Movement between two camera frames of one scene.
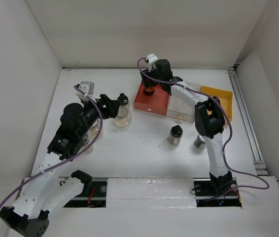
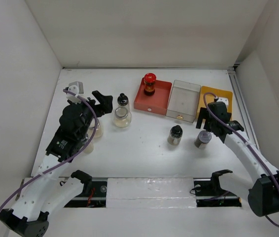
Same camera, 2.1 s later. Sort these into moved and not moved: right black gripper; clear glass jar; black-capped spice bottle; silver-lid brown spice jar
Moved: right black gripper
Not moved: black-capped spice bottle; clear glass jar; silver-lid brown spice jar
